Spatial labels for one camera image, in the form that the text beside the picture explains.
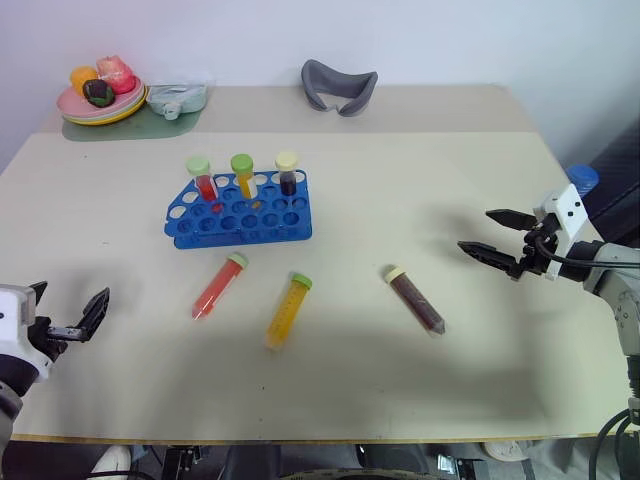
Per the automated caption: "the orange tube green cap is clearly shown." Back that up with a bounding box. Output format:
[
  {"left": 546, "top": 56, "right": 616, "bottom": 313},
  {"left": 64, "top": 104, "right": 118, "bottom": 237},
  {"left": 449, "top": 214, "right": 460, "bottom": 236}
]
[
  {"left": 263, "top": 271, "right": 315, "bottom": 351},
  {"left": 229, "top": 152, "right": 258, "bottom": 200}
]

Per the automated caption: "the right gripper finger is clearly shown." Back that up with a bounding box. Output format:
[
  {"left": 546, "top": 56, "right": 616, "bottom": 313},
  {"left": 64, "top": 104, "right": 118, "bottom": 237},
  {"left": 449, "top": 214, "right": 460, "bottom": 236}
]
[
  {"left": 457, "top": 240, "right": 527, "bottom": 282},
  {"left": 485, "top": 208, "right": 540, "bottom": 233}
]

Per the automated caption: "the orange toy fruit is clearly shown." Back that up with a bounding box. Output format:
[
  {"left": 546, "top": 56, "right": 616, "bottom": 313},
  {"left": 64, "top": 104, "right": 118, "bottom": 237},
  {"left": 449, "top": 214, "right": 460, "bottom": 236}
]
[{"left": 69, "top": 65, "right": 100, "bottom": 92}]

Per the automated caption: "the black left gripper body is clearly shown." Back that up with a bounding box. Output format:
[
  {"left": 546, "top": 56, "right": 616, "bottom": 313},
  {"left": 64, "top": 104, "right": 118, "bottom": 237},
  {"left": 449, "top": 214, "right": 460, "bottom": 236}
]
[{"left": 28, "top": 314, "right": 84, "bottom": 362}]

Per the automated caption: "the blue bottle cap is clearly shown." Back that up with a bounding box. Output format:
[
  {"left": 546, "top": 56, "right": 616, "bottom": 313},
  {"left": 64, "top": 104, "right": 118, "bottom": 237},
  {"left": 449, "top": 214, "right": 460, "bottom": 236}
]
[{"left": 566, "top": 164, "right": 601, "bottom": 195}]

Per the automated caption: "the white shoe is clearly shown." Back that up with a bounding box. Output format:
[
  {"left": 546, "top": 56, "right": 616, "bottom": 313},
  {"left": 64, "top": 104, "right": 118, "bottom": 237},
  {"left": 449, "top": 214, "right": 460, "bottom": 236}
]
[
  {"left": 481, "top": 439, "right": 527, "bottom": 463},
  {"left": 91, "top": 445, "right": 133, "bottom": 476}
]

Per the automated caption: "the yellow plate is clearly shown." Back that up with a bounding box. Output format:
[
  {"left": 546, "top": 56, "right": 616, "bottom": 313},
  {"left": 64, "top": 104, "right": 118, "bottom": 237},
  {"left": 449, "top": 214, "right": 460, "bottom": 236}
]
[{"left": 64, "top": 89, "right": 150, "bottom": 128}]

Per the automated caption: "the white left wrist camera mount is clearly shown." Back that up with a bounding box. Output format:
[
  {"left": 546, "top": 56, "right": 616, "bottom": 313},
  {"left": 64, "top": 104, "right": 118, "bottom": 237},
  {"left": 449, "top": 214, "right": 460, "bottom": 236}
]
[{"left": 0, "top": 284, "right": 54, "bottom": 384}]

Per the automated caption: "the grey foam face cushion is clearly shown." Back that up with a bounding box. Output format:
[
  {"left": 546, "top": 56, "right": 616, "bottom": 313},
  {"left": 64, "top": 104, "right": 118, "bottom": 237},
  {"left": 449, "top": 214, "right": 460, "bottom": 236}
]
[{"left": 300, "top": 58, "right": 379, "bottom": 119}]

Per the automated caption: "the light green fabric pouch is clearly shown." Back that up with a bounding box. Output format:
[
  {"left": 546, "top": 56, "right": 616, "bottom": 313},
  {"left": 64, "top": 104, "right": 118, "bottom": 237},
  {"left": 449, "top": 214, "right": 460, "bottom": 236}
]
[{"left": 145, "top": 82, "right": 211, "bottom": 121}]

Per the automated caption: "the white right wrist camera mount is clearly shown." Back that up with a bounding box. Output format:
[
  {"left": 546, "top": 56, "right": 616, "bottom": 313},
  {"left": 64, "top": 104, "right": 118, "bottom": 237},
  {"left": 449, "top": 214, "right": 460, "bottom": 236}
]
[{"left": 531, "top": 183, "right": 587, "bottom": 282}]

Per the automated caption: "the red tube light green cap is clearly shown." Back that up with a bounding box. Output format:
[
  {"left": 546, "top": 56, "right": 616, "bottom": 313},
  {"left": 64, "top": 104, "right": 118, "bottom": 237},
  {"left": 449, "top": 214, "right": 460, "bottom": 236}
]
[
  {"left": 185, "top": 155, "right": 220, "bottom": 204},
  {"left": 190, "top": 252, "right": 250, "bottom": 322}
]

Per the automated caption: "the dark toy mangosteen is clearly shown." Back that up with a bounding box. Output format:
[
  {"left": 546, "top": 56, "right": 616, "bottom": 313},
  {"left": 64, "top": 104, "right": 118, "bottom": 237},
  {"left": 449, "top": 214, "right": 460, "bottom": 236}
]
[{"left": 81, "top": 78, "right": 117, "bottom": 108}]

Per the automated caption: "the pink plate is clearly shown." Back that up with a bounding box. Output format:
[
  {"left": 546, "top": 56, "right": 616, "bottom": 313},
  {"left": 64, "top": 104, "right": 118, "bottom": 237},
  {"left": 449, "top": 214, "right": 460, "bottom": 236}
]
[{"left": 56, "top": 81, "right": 146, "bottom": 120}]

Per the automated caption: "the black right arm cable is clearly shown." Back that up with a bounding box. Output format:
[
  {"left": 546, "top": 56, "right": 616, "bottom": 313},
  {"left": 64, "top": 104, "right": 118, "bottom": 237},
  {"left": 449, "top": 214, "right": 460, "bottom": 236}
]
[{"left": 534, "top": 234, "right": 609, "bottom": 267}]

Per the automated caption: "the green table mat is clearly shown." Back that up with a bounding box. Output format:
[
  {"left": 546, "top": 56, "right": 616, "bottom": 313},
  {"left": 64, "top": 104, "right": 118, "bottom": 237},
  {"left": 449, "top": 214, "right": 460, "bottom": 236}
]
[{"left": 61, "top": 104, "right": 207, "bottom": 144}]

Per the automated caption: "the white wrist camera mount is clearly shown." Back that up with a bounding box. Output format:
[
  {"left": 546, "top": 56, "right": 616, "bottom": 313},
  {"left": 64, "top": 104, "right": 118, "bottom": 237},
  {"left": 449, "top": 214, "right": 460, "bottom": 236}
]
[
  {"left": 531, "top": 183, "right": 587, "bottom": 282},
  {"left": 0, "top": 284, "right": 54, "bottom": 384}
]

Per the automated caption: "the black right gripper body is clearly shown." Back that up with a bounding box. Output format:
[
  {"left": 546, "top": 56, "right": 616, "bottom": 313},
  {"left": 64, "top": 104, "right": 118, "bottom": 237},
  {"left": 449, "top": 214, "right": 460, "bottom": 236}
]
[{"left": 521, "top": 212, "right": 561, "bottom": 276}]

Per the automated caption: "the blue test tube rack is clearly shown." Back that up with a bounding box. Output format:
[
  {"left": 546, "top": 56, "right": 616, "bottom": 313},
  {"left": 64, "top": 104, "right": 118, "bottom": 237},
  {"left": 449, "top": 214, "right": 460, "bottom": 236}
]
[{"left": 162, "top": 169, "right": 314, "bottom": 251}]

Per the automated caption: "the dark tube cream cap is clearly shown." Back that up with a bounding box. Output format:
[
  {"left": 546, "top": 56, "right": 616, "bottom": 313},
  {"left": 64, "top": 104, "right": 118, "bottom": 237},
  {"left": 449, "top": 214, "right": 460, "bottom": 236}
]
[
  {"left": 383, "top": 264, "right": 448, "bottom": 338},
  {"left": 274, "top": 150, "right": 301, "bottom": 197}
]

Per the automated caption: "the black textured chair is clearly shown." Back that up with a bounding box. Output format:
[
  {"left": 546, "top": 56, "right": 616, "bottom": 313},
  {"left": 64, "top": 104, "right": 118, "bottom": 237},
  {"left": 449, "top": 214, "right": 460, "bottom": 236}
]
[{"left": 579, "top": 118, "right": 640, "bottom": 247}]

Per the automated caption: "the pink toy fruit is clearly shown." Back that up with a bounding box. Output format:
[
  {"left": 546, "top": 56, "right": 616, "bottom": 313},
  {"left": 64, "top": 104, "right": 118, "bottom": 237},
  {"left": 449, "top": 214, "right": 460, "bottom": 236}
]
[{"left": 95, "top": 54, "right": 137, "bottom": 95}]

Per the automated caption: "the light green plate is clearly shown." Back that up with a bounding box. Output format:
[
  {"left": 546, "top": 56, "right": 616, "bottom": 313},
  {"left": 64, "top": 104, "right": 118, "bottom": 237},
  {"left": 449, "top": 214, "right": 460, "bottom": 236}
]
[{"left": 60, "top": 87, "right": 148, "bottom": 124}]

